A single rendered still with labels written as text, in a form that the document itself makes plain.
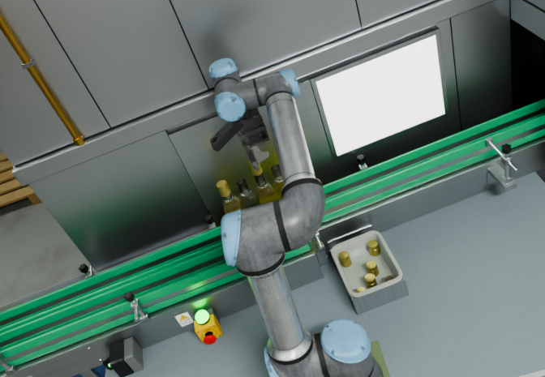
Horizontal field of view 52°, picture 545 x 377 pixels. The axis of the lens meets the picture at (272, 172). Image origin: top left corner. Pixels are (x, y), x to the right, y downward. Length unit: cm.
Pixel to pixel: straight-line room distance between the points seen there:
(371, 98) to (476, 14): 41
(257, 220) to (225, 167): 68
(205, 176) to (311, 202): 71
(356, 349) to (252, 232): 43
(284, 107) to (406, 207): 73
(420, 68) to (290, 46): 44
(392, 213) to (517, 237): 40
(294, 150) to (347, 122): 61
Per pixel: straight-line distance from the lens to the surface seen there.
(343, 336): 146
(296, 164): 127
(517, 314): 176
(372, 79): 183
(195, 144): 178
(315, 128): 184
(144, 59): 166
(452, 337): 172
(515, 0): 195
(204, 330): 185
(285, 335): 139
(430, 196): 196
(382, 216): 193
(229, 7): 163
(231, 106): 141
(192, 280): 180
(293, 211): 119
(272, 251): 121
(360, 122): 189
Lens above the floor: 221
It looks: 38 degrees down
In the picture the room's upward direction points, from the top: 22 degrees counter-clockwise
